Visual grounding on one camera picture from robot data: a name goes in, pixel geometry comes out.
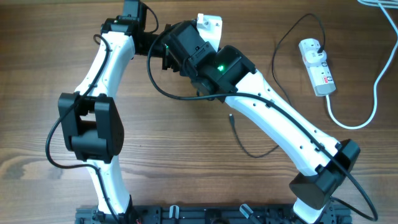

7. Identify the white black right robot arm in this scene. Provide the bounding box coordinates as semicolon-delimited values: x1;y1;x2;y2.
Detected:
160;21;360;223

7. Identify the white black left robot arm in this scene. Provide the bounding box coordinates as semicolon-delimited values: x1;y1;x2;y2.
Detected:
55;1;178;223

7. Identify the white charger adapter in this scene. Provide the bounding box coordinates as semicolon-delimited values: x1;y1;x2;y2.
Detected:
303;50;327;67

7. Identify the white power strip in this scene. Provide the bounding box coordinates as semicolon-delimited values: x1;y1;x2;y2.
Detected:
298;39;336;96

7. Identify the black charging cable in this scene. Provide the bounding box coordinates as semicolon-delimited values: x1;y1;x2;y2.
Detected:
228;12;326;159

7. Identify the white power strip cord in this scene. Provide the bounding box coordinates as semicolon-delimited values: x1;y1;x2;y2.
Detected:
325;0;398;130

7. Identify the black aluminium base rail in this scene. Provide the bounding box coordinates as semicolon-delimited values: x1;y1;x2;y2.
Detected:
75;203;353;224

